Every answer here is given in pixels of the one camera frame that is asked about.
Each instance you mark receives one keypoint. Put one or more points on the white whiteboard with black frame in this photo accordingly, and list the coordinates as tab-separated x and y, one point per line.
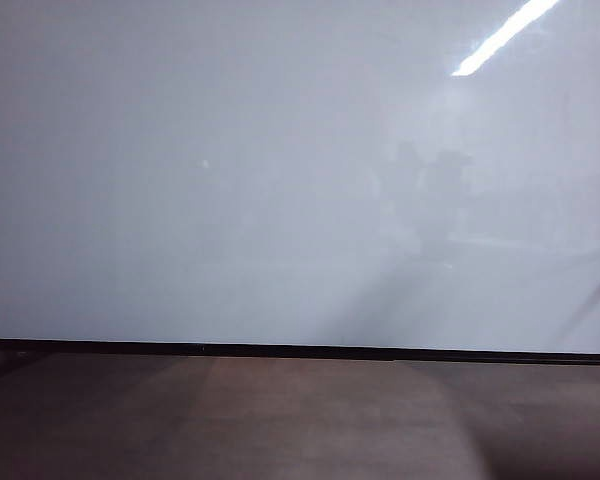
260	190

